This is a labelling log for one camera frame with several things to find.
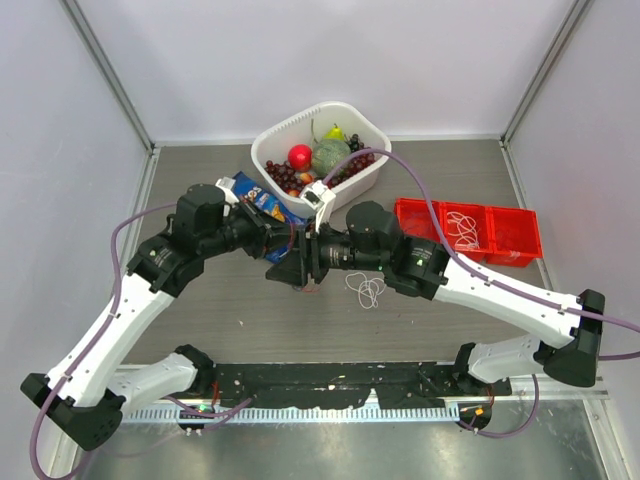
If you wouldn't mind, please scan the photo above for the green melon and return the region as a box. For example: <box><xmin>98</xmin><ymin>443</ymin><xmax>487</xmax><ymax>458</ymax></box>
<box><xmin>311</xmin><ymin>140</ymin><xmax>351</xmax><ymax>178</ymax></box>

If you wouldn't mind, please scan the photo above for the red bin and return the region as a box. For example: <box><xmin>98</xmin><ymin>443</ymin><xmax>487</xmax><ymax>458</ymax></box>
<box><xmin>440</xmin><ymin>202</ymin><xmax>491</xmax><ymax>262</ymax></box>
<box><xmin>394</xmin><ymin>197</ymin><xmax>441</xmax><ymax>242</ymax></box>
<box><xmin>486</xmin><ymin>207</ymin><xmax>543</xmax><ymax>268</ymax></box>

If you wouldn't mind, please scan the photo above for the blue Doritos chip bag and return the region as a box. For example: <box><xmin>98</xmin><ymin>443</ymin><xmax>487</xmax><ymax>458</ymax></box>
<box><xmin>229</xmin><ymin>171</ymin><xmax>314</xmax><ymax>264</ymax></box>

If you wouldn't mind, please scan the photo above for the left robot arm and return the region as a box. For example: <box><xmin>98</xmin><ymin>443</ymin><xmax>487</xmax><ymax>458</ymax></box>
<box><xmin>20</xmin><ymin>184</ymin><xmax>294</xmax><ymax>452</ymax></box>

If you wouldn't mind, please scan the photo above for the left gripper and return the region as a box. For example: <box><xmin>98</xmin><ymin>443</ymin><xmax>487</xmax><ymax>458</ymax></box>
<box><xmin>200</xmin><ymin>195</ymin><xmax>296</xmax><ymax>259</ymax></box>

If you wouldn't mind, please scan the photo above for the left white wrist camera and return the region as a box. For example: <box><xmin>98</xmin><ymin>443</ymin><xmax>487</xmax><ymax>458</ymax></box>
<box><xmin>215</xmin><ymin>177</ymin><xmax>239</xmax><ymax>206</ymax></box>

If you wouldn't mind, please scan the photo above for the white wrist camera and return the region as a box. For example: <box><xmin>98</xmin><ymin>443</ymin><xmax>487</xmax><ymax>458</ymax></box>
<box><xmin>215</xmin><ymin>177</ymin><xmax>239</xmax><ymax>206</ymax></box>
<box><xmin>300</xmin><ymin>180</ymin><xmax>337</xmax><ymax>233</ymax></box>

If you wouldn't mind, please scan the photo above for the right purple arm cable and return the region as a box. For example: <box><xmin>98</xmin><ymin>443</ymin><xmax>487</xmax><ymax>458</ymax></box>
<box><xmin>319</xmin><ymin>148</ymin><xmax>640</xmax><ymax>441</ymax></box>

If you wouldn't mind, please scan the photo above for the red bin left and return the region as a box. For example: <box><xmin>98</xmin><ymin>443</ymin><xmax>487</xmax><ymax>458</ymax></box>
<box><xmin>394</xmin><ymin>197</ymin><xmax>441</xmax><ymax>242</ymax></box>

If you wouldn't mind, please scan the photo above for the dark grape bunch right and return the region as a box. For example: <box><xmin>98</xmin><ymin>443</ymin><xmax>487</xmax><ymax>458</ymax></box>
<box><xmin>329</xmin><ymin>134</ymin><xmax>376</xmax><ymax>188</ymax></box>

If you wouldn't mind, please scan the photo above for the yellow green pear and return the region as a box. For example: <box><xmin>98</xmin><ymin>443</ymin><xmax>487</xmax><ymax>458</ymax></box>
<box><xmin>322</xmin><ymin>124</ymin><xmax>345</xmax><ymax>142</ymax></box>

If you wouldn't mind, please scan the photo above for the white cable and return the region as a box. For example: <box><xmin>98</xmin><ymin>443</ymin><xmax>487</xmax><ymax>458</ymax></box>
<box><xmin>445</xmin><ymin>209</ymin><xmax>476</xmax><ymax>236</ymax></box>
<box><xmin>344</xmin><ymin>270</ymin><xmax>386</xmax><ymax>309</ymax></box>
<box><xmin>447</xmin><ymin>212</ymin><xmax>484</xmax><ymax>249</ymax></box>

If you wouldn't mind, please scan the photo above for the white slotted cable duct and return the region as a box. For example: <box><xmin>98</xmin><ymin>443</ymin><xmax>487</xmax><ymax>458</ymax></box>
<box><xmin>123</xmin><ymin>402</ymin><xmax>460</xmax><ymax>427</ymax></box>

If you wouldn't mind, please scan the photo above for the dark red grape bunch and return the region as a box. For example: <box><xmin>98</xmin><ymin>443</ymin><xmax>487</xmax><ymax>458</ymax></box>
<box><xmin>265</xmin><ymin>161</ymin><xmax>304</xmax><ymax>196</ymax></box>

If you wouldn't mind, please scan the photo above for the white plastic basket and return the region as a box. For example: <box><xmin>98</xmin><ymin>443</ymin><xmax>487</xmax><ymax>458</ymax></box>
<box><xmin>251</xmin><ymin>101</ymin><xmax>391</xmax><ymax>217</ymax></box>

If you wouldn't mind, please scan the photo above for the red bin middle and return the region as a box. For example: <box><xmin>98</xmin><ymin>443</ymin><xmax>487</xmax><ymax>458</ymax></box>
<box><xmin>440</xmin><ymin>202</ymin><xmax>491</xmax><ymax>262</ymax></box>

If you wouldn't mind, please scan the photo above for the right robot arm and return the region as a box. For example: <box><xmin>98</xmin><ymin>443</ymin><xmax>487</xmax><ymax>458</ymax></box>
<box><xmin>266</xmin><ymin>201</ymin><xmax>604</xmax><ymax>395</ymax></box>

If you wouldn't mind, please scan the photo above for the red bin right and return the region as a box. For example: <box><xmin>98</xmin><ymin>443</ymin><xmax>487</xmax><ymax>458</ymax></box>
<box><xmin>486</xmin><ymin>207</ymin><xmax>543</xmax><ymax>268</ymax></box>

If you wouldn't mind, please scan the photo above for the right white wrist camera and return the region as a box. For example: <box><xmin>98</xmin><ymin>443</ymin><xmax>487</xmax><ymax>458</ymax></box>
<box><xmin>300</xmin><ymin>180</ymin><xmax>337</xmax><ymax>233</ymax></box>

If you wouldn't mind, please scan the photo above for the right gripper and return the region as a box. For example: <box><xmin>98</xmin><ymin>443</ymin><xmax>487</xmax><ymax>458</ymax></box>
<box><xmin>267</xmin><ymin>216</ymin><xmax>388</xmax><ymax>289</ymax></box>

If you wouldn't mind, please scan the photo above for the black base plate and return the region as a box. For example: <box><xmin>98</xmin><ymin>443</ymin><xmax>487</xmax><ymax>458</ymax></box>
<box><xmin>172</xmin><ymin>362</ymin><xmax>512</xmax><ymax>410</ymax></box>

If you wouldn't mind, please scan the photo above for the red apple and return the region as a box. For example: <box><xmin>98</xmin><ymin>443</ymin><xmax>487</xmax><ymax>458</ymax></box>
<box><xmin>287</xmin><ymin>144</ymin><xmax>313</xmax><ymax>172</ymax></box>

